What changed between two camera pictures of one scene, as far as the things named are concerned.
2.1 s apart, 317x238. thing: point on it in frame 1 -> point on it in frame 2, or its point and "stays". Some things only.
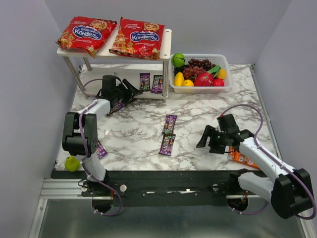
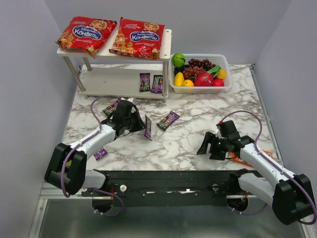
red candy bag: x=138 y=39 stays
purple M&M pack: x=167 y=143 -> x=147 y=128
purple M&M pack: x=157 y=87 stays
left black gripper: x=123 y=91 -> x=135 y=121
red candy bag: x=86 y=33 stays
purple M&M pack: x=144 y=79 stays
